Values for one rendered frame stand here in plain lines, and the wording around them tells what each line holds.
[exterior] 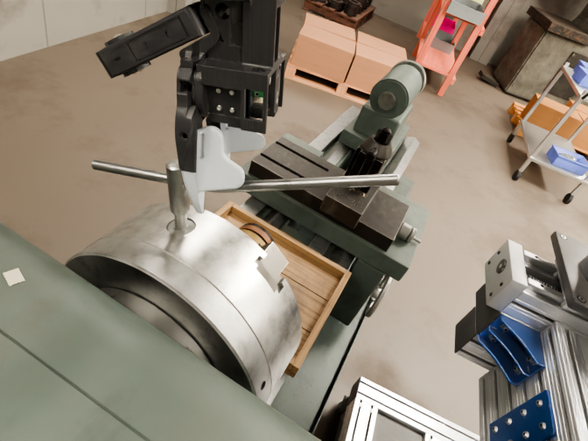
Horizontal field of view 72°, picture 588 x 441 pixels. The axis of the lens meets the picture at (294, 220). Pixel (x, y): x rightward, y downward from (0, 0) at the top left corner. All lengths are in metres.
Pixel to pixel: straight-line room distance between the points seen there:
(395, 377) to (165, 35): 1.86
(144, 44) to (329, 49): 3.64
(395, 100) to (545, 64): 5.24
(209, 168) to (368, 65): 3.71
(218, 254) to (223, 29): 0.24
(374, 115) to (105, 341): 1.27
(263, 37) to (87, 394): 0.31
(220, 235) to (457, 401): 1.82
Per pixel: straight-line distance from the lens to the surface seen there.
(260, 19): 0.36
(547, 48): 6.53
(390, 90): 1.46
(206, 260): 0.47
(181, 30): 0.38
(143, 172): 0.48
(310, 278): 0.96
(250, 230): 0.69
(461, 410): 2.17
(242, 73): 0.35
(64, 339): 0.39
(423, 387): 2.11
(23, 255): 0.46
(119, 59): 0.42
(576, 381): 0.92
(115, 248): 0.49
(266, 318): 0.49
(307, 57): 4.05
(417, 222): 1.23
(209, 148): 0.39
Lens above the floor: 1.59
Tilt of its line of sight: 41 degrees down
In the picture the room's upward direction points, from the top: 22 degrees clockwise
